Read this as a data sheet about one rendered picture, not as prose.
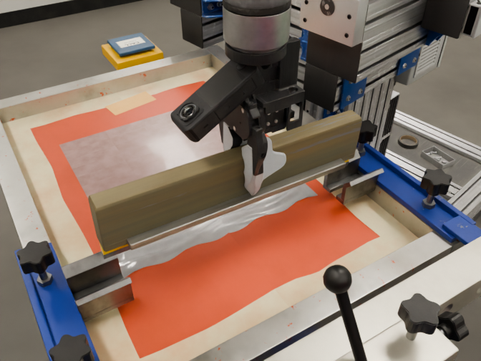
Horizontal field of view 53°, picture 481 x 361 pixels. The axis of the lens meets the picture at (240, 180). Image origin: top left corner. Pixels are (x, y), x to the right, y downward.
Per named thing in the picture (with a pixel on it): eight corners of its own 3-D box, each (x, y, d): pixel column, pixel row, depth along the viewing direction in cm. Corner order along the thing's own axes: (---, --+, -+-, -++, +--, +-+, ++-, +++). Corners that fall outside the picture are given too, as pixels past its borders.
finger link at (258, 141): (270, 177, 62) (266, 114, 57) (260, 181, 61) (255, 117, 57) (250, 162, 65) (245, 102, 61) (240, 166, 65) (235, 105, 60)
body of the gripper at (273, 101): (302, 131, 63) (311, 44, 55) (246, 152, 60) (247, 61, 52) (270, 104, 68) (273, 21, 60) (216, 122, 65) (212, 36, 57)
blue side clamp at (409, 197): (321, 164, 95) (324, 134, 90) (340, 155, 97) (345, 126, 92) (441, 266, 75) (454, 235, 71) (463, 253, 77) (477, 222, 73)
